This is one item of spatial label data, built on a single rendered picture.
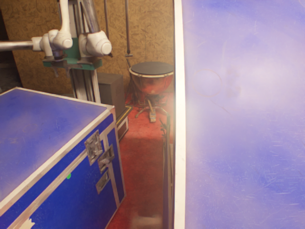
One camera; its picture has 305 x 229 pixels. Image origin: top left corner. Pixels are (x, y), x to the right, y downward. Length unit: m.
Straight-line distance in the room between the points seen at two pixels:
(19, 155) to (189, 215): 0.77
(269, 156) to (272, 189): 0.09
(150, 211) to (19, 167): 1.29
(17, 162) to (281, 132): 1.00
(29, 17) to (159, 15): 2.45
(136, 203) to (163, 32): 2.86
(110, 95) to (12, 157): 1.52
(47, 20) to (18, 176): 3.48
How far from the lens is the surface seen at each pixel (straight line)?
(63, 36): 1.50
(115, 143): 1.30
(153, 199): 1.96
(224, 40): 0.67
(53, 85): 4.41
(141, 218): 1.85
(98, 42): 1.60
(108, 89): 2.25
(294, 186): 0.61
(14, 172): 0.91
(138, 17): 3.61
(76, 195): 1.11
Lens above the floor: 1.63
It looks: 31 degrees down
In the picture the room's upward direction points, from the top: straight up
